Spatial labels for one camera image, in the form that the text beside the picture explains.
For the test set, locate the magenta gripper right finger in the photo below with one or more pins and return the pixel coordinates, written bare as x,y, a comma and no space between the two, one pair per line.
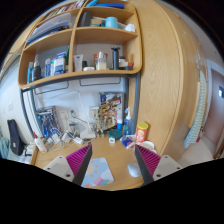
154,167

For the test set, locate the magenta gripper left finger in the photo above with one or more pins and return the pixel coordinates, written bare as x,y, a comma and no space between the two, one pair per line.
72,167

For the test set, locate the white computer mouse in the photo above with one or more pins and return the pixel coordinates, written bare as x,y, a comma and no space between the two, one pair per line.
134,170

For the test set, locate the pastel patterned mouse pad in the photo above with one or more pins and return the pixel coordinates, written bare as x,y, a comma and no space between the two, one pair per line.
98,173

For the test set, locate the white bowl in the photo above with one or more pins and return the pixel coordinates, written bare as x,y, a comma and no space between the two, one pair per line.
147,144

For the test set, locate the blue small packet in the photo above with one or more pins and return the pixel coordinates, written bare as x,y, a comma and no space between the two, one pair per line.
127,142

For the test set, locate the white desk lamp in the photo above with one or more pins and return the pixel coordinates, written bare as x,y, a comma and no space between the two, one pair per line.
73,114

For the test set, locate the white bottle red cap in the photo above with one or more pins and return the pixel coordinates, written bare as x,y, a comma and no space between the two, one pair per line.
40,144

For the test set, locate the blue spray bottle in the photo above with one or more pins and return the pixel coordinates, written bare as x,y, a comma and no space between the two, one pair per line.
128,123

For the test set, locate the teal round tin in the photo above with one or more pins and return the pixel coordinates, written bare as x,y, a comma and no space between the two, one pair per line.
115,133

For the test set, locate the hanging patterned towel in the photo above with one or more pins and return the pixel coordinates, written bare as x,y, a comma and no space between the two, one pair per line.
198,119

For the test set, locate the colourful picture board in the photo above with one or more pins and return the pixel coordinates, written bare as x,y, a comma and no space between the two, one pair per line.
111,104

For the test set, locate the dark bottle on shelf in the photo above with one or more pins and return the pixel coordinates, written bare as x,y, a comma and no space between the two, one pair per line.
36,71

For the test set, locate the blue white box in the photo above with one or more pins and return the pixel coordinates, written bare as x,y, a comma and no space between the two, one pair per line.
59,63

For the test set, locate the clear yellowish bottle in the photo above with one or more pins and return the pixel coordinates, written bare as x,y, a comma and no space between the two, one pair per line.
101,61

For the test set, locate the white tube of cream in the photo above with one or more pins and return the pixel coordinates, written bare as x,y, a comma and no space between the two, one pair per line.
78,59

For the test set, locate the tall wooden wardrobe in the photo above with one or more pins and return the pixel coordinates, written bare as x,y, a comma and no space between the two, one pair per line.
172,62

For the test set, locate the black water bottle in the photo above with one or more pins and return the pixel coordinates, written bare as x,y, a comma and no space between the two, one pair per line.
115,54

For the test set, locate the wooden wall shelf unit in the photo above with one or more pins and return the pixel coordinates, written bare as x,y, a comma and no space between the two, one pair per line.
82,36

